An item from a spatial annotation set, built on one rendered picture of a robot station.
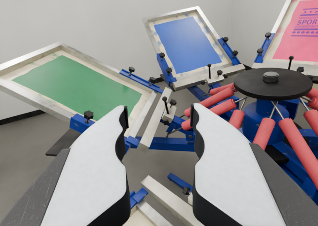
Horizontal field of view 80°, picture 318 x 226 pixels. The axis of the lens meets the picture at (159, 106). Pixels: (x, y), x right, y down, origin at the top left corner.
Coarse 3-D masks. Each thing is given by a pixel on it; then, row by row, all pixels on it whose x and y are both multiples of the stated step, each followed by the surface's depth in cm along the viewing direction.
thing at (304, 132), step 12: (288, 108) 118; (192, 132) 108; (300, 132) 97; (312, 132) 96; (276, 144) 93; (312, 144) 96; (288, 156) 86; (288, 168) 87; (300, 168) 80; (312, 192) 72
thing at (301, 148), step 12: (216, 96) 103; (228, 96) 100; (312, 96) 90; (216, 108) 93; (228, 108) 90; (240, 108) 87; (276, 108) 79; (312, 108) 82; (240, 120) 84; (264, 120) 78; (288, 120) 75; (312, 120) 77; (264, 132) 76; (288, 132) 74; (264, 144) 75; (300, 144) 72; (300, 156) 72; (312, 156) 70; (312, 168) 69; (312, 180) 69
